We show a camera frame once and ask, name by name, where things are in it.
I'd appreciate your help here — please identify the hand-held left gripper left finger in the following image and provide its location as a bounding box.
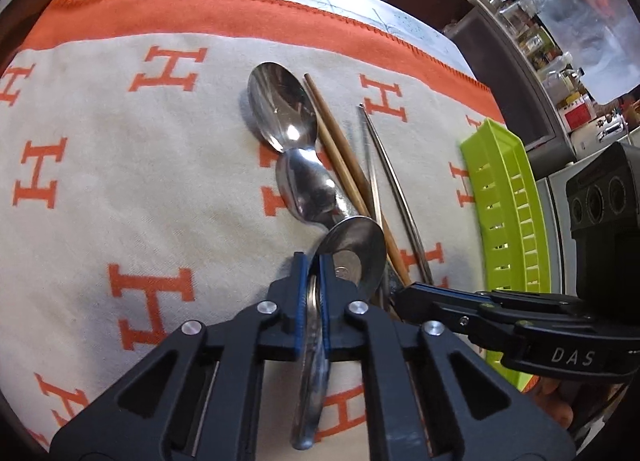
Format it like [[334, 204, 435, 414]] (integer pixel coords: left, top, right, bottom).
[[50, 252, 308, 461]]

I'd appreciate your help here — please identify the grey disinfection cabinet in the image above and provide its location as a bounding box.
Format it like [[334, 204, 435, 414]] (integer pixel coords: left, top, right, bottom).
[[442, 5, 577, 168]]

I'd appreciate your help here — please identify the green plastic utensil tray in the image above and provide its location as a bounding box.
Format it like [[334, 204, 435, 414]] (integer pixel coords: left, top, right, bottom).
[[459, 120, 552, 394]]

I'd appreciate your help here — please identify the metal chopstick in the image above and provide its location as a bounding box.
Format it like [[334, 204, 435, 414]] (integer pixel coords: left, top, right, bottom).
[[356, 104, 386, 242], [360, 107, 435, 287]]

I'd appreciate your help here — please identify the orange and cream printed blanket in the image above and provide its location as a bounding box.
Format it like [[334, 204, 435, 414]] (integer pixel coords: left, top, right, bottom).
[[0, 0, 541, 461]]

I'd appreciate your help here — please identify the grey refrigerator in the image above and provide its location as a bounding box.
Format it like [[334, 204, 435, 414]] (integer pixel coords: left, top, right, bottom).
[[535, 126, 640, 294]]

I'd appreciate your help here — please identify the clear plastic sheet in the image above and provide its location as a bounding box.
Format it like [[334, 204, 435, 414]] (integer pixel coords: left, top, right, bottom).
[[520, 0, 640, 106]]

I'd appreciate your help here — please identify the person's right hand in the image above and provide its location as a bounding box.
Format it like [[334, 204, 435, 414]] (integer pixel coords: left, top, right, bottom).
[[525, 375, 577, 430]]

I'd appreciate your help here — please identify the red box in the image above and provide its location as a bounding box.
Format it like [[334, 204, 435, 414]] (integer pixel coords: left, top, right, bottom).
[[561, 92, 595, 130]]

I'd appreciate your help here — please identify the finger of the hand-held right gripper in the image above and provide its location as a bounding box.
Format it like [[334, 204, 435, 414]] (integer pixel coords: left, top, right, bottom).
[[414, 282, 584, 320], [394, 286, 531, 342]]

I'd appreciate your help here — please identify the large steel spoon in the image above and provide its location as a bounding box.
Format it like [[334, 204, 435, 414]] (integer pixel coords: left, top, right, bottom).
[[247, 62, 321, 156]]

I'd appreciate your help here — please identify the glass teapot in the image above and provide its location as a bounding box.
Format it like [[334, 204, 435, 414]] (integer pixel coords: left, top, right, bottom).
[[494, 0, 540, 33]]

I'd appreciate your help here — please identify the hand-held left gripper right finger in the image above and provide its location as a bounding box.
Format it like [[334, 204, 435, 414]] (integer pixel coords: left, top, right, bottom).
[[317, 255, 578, 461]]

